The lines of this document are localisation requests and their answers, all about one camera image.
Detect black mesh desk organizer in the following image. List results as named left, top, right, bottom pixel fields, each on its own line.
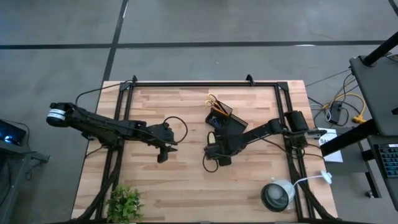
left=204, top=98, right=249, bottom=138

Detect black aluminium frame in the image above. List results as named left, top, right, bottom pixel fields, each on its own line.
left=73, top=74, right=340, bottom=224

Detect laptop with lit screen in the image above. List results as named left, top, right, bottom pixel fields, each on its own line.
left=0, top=119, right=27, bottom=146

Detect thick black pole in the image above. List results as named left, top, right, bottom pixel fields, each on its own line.
left=362, top=32, right=398, bottom=67

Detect white desk spotlight lamp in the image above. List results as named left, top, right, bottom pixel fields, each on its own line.
left=260, top=177, right=295, bottom=213

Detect black floor cable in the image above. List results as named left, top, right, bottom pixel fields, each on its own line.
left=306, top=68, right=352, bottom=87

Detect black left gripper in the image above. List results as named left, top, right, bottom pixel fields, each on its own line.
left=143, top=121, right=179, bottom=164

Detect white lamp cable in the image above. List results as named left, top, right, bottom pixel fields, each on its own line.
left=294, top=170, right=333, bottom=187

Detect black power adapter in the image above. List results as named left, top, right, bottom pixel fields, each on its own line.
left=329, top=103, right=343, bottom=124

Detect long black cable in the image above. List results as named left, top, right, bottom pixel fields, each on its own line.
left=75, top=80, right=133, bottom=108

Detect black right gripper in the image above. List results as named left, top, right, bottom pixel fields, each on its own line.
left=203, top=134, right=246, bottom=167

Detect grey cart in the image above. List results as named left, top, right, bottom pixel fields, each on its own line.
left=0, top=142, right=50, bottom=224

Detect black keyboard stand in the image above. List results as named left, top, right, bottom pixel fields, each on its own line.
left=320, top=119, right=398, bottom=212

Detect green potted plant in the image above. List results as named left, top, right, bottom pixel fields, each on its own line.
left=106, top=185, right=144, bottom=224

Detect yellow cable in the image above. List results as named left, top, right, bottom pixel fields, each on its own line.
left=323, top=92, right=367, bottom=124

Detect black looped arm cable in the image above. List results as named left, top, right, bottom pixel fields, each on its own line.
left=163, top=116, right=189, bottom=146
left=202, top=154, right=220, bottom=174

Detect white paper sheet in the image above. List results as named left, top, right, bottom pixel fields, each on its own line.
left=318, top=128, right=344, bottom=163

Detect yellow handled scissors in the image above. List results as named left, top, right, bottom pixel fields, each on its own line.
left=205, top=93, right=228, bottom=114

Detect black keyboard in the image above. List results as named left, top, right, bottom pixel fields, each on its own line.
left=377, top=143, right=398, bottom=179

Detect black side table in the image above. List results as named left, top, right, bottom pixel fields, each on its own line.
left=349, top=54, right=398, bottom=137

